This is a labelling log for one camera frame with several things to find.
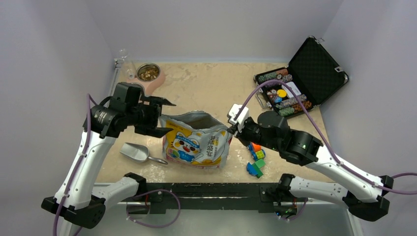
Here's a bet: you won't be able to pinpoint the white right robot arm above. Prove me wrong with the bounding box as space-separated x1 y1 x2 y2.
228 111 393 222

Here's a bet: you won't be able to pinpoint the pink double pet bowl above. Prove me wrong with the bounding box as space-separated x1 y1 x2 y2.
126 63 166 96

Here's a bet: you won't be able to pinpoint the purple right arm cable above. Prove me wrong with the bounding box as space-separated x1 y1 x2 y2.
234 79 417 195

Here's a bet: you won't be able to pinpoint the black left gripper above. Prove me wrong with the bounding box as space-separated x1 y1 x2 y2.
126 95 175 137

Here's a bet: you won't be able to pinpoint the yellow round chip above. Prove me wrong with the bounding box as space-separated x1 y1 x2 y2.
276 89 287 98

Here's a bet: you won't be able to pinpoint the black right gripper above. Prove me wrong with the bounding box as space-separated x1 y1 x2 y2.
228 117 281 151

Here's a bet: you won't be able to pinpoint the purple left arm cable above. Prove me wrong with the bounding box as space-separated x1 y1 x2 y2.
52 93 98 236

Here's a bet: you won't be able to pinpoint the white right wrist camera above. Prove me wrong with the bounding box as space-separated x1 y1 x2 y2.
227 103 249 132

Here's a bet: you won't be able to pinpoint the cat food bag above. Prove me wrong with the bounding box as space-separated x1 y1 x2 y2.
159 111 232 169

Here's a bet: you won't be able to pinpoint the metal food scoop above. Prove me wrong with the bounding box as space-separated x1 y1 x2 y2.
119 143 168 165

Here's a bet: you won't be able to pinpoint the orange blue toy car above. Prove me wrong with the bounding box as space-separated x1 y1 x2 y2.
247 143 266 161

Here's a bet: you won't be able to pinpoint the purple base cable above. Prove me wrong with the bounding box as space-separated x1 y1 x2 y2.
126 189 181 229

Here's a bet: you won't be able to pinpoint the black poker chip case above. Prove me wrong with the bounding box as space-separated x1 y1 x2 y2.
253 36 349 118

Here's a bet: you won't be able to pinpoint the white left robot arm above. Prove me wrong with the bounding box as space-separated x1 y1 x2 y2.
41 82 171 229

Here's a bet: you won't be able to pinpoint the white playing card box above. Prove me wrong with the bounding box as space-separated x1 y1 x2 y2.
282 82 302 98

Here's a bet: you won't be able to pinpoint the green blue toy blocks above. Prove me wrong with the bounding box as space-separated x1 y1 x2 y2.
246 159 265 178

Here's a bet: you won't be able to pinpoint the clear plastic bottle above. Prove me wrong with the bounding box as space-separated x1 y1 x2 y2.
119 49 136 81

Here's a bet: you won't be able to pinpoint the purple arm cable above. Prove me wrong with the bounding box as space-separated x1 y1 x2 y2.
52 93 98 236
234 79 417 195

